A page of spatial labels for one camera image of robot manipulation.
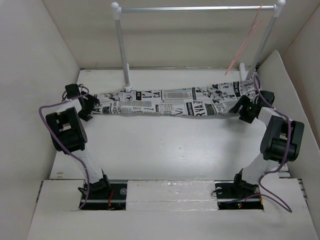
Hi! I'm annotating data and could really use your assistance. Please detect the newspaper print trousers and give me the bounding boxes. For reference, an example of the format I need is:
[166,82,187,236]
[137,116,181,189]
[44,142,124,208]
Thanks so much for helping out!
[92,80,257,117]

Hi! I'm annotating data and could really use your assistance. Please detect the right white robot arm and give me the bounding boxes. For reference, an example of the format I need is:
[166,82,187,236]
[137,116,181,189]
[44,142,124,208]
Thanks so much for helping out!
[229,90,305,197]

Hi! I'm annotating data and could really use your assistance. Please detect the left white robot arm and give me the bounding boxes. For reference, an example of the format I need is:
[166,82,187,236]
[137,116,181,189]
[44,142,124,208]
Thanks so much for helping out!
[45,83,112,199]

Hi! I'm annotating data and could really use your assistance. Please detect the white garment rack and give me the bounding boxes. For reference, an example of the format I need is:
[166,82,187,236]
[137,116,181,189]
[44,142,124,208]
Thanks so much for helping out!
[111,0,286,92]

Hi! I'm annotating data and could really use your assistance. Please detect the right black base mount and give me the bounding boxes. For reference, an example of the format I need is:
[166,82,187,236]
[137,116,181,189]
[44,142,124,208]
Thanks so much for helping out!
[211,171,264,210]

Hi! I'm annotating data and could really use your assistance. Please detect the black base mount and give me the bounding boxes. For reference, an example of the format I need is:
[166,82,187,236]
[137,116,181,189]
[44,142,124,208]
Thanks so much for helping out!
[211,171,264,210]
[78,174,128,211]

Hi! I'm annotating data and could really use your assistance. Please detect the pink wire hanger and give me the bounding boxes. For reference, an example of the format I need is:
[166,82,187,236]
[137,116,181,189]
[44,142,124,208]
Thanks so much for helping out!
[224,4,264,76]

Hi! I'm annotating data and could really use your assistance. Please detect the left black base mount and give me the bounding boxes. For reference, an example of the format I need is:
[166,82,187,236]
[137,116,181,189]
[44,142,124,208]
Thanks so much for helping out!
[78,174,128,211]

